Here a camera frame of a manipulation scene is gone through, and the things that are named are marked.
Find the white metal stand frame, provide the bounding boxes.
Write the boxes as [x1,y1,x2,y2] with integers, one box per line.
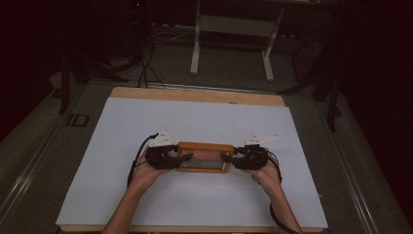
[189,0,286,83]

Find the person's right hand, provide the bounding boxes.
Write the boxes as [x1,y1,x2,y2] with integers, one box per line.
[251,158,282,196]

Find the black floor cables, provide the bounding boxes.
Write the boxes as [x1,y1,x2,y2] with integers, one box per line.
[135,30,168,90]

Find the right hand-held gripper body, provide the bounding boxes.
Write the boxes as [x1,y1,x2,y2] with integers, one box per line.
[232,132,281,171]

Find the white work board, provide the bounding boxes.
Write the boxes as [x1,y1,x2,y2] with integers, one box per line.
[56,86,329,234]

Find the person's left hand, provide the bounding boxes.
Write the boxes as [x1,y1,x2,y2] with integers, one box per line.
[131,155,170,189]

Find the wooden box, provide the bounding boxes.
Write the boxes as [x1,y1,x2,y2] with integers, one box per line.
[176,140,236,175]

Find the black metal stand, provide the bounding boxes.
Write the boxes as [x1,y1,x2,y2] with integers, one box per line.
[57,48,131,115]
[277,48,344,133]

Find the small black floor plate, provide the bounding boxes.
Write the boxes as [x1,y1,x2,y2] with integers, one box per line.
[65,113,90,128]

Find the metal floor rail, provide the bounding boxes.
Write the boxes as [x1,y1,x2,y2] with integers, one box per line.
[315,96,383,234]
[0,120,71,225]

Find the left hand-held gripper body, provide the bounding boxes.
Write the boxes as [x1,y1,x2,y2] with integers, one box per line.
[144,131,179,171]

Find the grey panel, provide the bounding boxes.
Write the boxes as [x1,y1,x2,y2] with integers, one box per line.
[190,157,227,171]

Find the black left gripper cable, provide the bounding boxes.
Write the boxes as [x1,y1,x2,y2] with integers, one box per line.
[126,132,160,189]

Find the white table cover sheet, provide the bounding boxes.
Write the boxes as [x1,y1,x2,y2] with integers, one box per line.
[56,97,329,229]

